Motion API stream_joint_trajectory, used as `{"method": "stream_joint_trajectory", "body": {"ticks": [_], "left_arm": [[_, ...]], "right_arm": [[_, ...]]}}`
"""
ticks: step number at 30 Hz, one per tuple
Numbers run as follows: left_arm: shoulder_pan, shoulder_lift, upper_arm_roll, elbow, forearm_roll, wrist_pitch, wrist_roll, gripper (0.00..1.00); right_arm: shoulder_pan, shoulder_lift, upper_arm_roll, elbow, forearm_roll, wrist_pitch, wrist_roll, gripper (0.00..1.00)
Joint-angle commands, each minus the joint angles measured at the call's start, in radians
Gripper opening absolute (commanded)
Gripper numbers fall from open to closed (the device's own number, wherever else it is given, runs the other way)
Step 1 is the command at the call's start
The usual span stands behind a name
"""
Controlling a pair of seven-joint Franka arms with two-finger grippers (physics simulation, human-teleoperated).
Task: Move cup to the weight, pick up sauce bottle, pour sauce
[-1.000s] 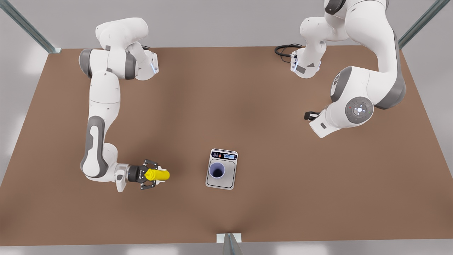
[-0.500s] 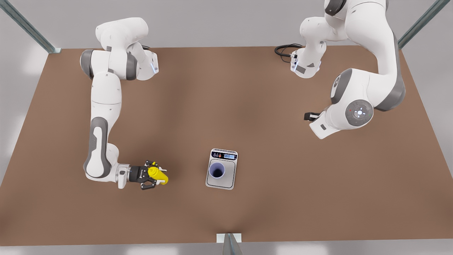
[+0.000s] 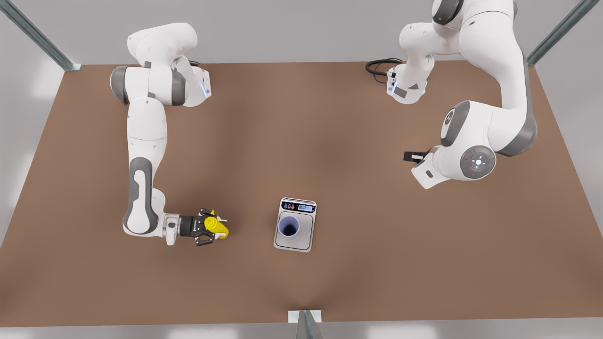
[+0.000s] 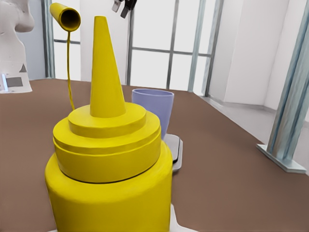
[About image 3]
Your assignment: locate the yellow sauce bottle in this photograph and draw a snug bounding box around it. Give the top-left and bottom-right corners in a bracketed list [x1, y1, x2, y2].
[204, 210, 229, 240]

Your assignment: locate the blue cup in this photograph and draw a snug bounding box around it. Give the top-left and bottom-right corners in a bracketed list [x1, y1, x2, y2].
[277, 215, 301, 239]

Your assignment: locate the silver digital kitchen scale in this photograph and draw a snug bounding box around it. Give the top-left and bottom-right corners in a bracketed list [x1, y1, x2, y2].
[273, 197, 318, 253]

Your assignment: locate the silver frame post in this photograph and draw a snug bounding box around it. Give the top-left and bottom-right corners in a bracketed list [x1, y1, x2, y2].
[288, 309, 323, 339]
[526, 0, 603, 66]
[0, 0, 82, 72]

